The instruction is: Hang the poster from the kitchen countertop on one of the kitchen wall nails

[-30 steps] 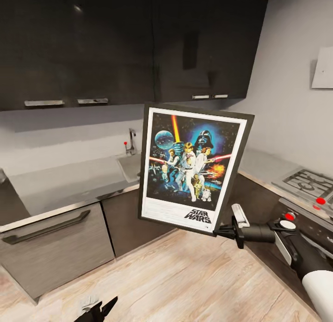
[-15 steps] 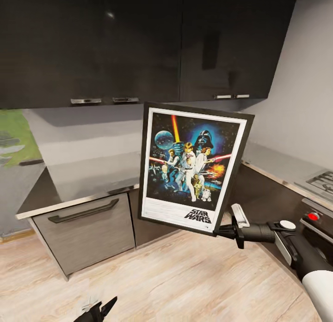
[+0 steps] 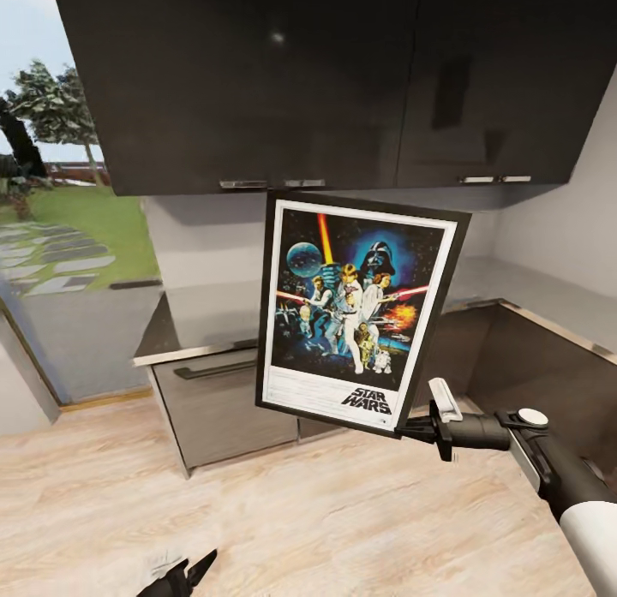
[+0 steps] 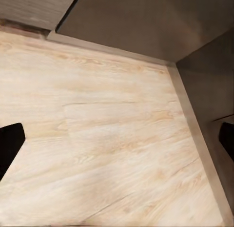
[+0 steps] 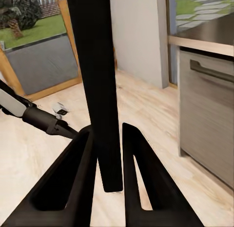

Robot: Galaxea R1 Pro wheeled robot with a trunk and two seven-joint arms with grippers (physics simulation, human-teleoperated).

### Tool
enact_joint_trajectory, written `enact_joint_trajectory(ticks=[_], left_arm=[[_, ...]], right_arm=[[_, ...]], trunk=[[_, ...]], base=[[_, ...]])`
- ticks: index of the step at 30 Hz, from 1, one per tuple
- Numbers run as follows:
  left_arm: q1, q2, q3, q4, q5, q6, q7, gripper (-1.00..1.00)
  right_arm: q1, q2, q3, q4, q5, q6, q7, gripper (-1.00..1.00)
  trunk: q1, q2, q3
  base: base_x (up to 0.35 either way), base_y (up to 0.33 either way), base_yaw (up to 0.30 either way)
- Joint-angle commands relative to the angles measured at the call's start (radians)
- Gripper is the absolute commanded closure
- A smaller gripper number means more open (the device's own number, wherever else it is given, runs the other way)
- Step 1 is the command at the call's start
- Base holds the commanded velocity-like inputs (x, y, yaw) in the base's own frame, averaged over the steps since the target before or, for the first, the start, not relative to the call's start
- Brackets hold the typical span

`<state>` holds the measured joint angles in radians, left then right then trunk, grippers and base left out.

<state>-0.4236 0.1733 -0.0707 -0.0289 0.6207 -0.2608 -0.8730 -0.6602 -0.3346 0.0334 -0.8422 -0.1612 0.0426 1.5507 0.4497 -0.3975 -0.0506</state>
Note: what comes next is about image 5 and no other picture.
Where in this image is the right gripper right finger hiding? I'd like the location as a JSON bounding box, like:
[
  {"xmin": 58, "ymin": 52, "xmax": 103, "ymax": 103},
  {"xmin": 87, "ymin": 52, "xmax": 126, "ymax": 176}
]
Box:
[{"xmin": 122, "ymin": 123, "xmax": 204, "ymax": 227}]

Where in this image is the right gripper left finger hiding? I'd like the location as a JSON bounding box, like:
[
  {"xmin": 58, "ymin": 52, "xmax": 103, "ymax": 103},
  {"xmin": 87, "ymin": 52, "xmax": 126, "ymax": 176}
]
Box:
[{"xmin": 1, "ymin": 125, "xmax": 98, "ymax": 227}]

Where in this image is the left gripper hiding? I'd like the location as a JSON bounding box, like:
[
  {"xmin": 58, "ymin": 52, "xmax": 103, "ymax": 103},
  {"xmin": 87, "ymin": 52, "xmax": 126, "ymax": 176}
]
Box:
[{"xmin": 33, "ymin": 110, "xmax": 78, "ymax": 140}]

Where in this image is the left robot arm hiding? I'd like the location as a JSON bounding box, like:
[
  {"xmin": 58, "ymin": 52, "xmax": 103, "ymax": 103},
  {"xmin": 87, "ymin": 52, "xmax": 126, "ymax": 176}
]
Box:
[{"xmin": 0, "ymin": 80, "xmax": 78, "ymax": 140}]

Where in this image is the poster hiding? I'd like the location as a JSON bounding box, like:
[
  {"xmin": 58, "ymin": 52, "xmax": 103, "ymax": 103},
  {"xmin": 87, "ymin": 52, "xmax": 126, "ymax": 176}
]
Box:
[{"xmin": 67, "ymin": 0, "xmax": 123, "ymax": 192}]

